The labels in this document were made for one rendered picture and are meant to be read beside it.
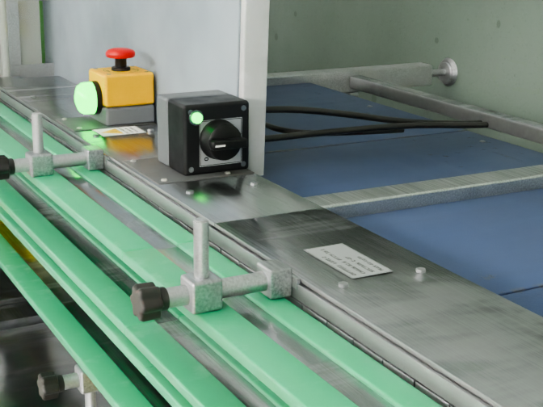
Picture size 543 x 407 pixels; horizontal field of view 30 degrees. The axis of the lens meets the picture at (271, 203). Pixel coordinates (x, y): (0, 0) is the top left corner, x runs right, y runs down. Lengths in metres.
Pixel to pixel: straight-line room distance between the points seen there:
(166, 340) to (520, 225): 0.38
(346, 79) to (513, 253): 0.98
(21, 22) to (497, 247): 1.09
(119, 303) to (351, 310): 0.33
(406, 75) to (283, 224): 1.05
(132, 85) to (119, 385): 0.47
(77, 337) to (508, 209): 0.50
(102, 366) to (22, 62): 0.86
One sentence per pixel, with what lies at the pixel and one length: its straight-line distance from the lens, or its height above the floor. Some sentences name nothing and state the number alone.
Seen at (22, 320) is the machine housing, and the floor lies 0.92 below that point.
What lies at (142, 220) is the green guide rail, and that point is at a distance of 1.04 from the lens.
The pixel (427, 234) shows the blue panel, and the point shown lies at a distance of 1.01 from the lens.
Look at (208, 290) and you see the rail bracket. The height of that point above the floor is 0.95.
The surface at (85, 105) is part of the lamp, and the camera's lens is 1.38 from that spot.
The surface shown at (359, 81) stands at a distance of 1.87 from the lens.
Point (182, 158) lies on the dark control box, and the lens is 1.12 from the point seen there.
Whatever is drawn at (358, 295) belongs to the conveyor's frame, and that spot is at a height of 0.86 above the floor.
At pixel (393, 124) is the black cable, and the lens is 1.31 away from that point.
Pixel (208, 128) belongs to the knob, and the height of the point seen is 0.81.
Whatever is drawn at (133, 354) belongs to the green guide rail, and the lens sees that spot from 0.96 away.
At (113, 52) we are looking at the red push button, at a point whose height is 0.80.
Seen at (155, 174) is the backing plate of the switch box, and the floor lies 0.86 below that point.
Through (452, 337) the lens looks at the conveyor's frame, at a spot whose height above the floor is 0.84.
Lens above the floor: 1.26
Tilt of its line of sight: 27 degrees down
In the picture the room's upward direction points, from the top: 98 degrees counter-clockwise
